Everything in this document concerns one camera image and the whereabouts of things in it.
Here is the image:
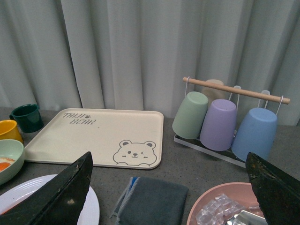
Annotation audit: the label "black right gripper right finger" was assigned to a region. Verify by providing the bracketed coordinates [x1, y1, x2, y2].
[245, 152, 300, 225]

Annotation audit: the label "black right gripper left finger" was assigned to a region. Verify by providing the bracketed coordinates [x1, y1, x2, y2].
[0, 151, 93, 225]

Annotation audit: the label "white ribbed plate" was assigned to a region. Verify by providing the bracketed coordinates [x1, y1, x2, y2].
[0, 174, 100, 225]

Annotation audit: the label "pink bowl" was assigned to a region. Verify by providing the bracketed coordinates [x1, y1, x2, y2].
[186, 182, 264, 225]

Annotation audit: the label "metal scoop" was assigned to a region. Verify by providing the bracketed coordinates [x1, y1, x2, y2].
[226, 210, 268, 225]

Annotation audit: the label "clear ice cubes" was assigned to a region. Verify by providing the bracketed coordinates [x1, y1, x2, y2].
[195, 194, 262, 225]

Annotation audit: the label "cup rack with wooden bar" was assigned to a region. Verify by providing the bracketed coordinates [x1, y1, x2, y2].
[173, 77, 290, 168]

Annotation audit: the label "blue cup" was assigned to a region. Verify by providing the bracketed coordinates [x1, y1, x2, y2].
[232, 108, 278, 161]

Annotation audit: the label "fried egg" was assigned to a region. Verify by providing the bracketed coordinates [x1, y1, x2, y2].
[0, 157, 15, 172]

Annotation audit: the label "light green bowl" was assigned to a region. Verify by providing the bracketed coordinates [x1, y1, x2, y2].
[0, 139, 24, 185]

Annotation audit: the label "purple cup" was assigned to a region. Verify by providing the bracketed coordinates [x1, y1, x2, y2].
[200, 99, 237, 151]

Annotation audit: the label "grey cloth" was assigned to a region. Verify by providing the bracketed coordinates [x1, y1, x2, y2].
[112, 177, 188, 225]

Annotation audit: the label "yellow mug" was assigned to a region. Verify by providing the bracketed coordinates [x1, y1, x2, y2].
[0, 120, 23, 143]

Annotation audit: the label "dark green mug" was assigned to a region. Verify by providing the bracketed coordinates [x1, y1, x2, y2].
[9, 104, 44, 133]

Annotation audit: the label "beige bear tray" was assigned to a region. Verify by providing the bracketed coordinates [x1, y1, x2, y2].
[24, 108, 164, 170]

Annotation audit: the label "green cup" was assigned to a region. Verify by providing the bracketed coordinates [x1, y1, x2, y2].
[172, 91, 208, 139]

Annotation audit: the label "beige cup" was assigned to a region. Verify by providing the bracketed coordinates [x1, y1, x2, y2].
[201, 79, 225, 107]

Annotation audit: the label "grey curtain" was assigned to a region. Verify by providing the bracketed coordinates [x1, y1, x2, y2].
[0, 0, 300, 126]

